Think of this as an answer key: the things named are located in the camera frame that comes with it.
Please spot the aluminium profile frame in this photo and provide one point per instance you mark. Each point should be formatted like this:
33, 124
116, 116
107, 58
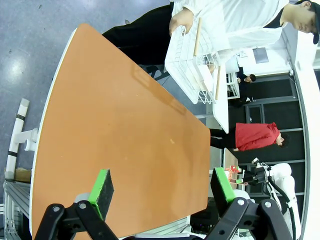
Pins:
15, 200

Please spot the white pipe stand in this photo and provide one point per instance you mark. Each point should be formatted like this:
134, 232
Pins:
17, 130

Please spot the seated person in black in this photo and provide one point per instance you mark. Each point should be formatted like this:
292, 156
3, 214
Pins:
246, 85

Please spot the brown cardboard box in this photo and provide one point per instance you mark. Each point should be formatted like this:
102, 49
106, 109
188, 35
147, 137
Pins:
22, 175

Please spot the person's left hand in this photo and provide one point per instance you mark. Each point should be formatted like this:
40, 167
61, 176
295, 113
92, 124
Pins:
210, 68

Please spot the person in white jacket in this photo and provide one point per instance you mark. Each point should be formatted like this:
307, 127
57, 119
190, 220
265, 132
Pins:
237, 20

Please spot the white side table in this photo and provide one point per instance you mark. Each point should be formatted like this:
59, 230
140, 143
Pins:
220, 112

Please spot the person's right hand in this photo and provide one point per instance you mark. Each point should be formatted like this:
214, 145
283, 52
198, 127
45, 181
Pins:
181, 18

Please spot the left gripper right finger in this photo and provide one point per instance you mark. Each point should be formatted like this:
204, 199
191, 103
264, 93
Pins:
225, 190

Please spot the person in red sweater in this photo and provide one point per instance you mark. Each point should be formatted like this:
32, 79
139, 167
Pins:
255, 136

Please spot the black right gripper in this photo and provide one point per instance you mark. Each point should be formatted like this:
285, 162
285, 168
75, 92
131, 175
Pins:
256, 175

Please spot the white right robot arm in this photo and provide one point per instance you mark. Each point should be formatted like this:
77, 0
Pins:
285, 175

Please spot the red toy object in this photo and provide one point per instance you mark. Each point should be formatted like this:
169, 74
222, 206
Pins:
233, 170

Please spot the grey wall monitor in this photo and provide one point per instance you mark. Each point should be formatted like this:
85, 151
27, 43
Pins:
260, 55

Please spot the light wooden table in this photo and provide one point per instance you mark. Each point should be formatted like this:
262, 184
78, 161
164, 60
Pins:
230, 160

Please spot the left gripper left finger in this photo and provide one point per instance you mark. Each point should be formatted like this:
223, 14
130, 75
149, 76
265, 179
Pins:
102, 192

